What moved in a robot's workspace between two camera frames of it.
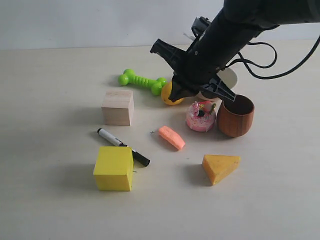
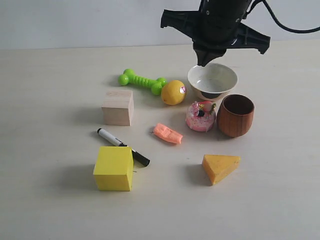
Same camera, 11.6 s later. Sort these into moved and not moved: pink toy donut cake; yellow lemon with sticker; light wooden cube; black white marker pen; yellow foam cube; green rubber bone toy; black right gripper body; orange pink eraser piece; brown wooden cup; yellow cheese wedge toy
Moved: black right gripper body; orange pink eraser piece
Not moved: brown wooden cup; pink toy donut cake; light wooden cube; yellow foam cube; green rubber bone toy; yellow cheese wedge toy; black white marker pen; yellow lemon with sticker
